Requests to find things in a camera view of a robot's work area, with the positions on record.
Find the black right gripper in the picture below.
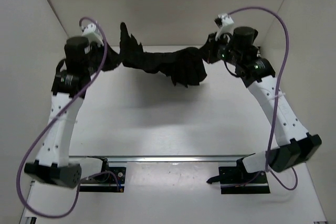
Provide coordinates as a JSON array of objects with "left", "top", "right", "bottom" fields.
[{"left": 196, "top": 33, "right": 240, "bottom": 67}]

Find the black pleated skirt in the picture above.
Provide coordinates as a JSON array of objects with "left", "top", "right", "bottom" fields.
[{"left": 102, "top": 22, "right": 207, "bottom": 88}]

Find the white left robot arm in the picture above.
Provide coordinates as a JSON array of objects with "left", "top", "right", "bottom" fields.
[{"left": 24, "top": 35, "right": 113, "bottom": 188}]

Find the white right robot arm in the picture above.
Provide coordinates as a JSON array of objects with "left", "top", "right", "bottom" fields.
[{"left": 202, "top": 27, "right": 322, "bottom": 182}]

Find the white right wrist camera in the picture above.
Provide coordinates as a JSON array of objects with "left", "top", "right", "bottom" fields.
[{"left": 214, "top": 13, "right": 234, "bottom": 41}]

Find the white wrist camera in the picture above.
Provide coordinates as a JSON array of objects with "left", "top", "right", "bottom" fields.
[
  {"left": 214, "top": 13, "right": 234, "bottom": 41},
  {"left": 80, "top": 23, "right": 103, "bottom": 46}
]

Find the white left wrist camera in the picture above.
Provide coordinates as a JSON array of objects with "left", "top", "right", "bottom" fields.
[{"left": 80, "top": 23, "right": 103, "bottom": 46}]

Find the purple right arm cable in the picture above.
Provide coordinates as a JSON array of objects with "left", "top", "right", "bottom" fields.
[{"left": 227, "top": 6, "right": 299, "bottom": 190}]

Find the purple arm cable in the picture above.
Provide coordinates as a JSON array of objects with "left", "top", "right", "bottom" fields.
[
  {"left": 16, "top": 17, "right": 123, "bottom": 218},
  {"left": 227, "top": 6, "right": 299, "bottom": 190}
]

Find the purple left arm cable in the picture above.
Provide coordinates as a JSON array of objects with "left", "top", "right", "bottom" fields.
[{"left": 16, "top": 17, "right": 123, "bottom": 218}]

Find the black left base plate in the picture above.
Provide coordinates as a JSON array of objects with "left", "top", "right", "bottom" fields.
[{"left": 79, "top": 156, "right": 127, "bottom": 193}]

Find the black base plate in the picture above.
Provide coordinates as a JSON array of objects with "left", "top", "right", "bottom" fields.
[
  {"left": 206, "top": 159, "right": 270, "bottom": 195},
  {"left": 79, "top": 156, "right": 127, "bottom": 193}
]

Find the aluminium table edge rail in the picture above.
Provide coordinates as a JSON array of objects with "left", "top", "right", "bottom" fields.
[{"left": 104, "top": 155, "right": 247, "bottom": 164}]

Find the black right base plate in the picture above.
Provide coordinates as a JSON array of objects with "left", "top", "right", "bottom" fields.
[{"left": 206, "top": 159, "right": 270, "bottom": 195}]

